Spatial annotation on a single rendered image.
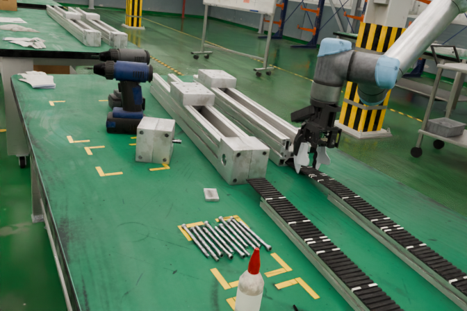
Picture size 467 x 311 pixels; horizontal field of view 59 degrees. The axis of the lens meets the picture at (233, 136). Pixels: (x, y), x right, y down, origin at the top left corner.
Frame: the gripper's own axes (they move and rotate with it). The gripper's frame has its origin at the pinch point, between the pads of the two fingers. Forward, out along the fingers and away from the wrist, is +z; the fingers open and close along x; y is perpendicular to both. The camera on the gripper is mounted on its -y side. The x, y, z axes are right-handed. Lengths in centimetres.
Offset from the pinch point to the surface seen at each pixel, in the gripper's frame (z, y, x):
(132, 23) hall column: 68, -1019, 144
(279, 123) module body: -5.8, -20.7, 2.3
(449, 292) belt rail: 1.2, 49.8, -2.0
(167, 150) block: -1.8, -11.8, -36.3
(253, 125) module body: -3.7, -24.5, -5.0
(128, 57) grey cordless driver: -17, -59, -39
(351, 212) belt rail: 1.3, 22.0, -1.3
